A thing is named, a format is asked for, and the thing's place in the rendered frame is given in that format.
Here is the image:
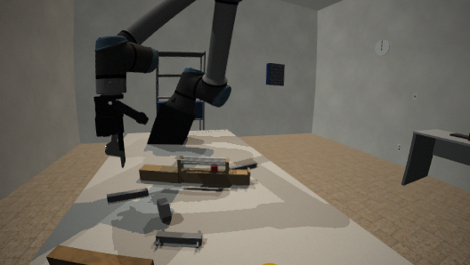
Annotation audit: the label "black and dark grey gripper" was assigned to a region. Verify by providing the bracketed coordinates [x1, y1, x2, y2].
[94, 94, 126, 168]

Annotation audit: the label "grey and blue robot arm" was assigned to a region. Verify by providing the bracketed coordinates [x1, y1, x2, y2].
[94, 0, 242, 124]

